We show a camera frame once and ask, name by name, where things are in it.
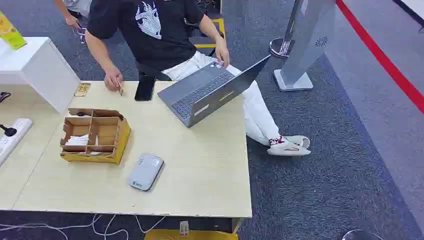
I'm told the grey laptop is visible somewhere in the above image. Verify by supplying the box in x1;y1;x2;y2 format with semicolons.
156;54;273;129

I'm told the black phone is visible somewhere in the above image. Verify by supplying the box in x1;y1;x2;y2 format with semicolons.
134;74;157;102

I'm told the grey pouch device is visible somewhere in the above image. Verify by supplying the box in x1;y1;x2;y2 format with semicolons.
127;152;165;193

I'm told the seated person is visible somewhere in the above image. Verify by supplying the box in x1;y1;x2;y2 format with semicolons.
84;0;312;158

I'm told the wooden card box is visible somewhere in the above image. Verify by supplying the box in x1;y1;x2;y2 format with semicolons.
59;107;132;166

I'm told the yellow box under desk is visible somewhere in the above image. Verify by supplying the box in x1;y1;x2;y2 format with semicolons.
144;228;239;240

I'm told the grey standing kiosk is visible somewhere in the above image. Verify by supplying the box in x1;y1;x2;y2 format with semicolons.
273;0;338;93

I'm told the small patterned card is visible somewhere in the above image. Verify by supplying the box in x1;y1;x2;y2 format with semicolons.
73;82;92;98

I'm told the white cards stack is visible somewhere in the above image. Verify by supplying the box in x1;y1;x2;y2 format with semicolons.
64;133;90;147

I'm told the standing person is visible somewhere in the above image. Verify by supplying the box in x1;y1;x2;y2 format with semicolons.
52;0;93;45

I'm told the red barrier belt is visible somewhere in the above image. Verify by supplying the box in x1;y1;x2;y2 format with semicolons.
335;0;424;115

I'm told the white cabinet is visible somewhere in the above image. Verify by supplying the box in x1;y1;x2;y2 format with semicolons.
0;36;81;115

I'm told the chrome round base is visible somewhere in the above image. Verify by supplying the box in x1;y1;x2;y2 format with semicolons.
341;229;385;240

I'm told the white power strip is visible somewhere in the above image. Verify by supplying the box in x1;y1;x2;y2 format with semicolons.
0;117;34;167

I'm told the black plug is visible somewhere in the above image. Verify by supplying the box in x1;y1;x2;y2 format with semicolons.
0;123;18;138

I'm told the yellow green carton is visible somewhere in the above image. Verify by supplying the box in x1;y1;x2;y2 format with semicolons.
0;10;28;51

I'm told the yellow frame chair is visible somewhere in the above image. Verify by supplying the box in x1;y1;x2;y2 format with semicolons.
185;0;227;50

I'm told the white cable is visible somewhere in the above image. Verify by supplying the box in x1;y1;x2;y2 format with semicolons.
0;213;167;240

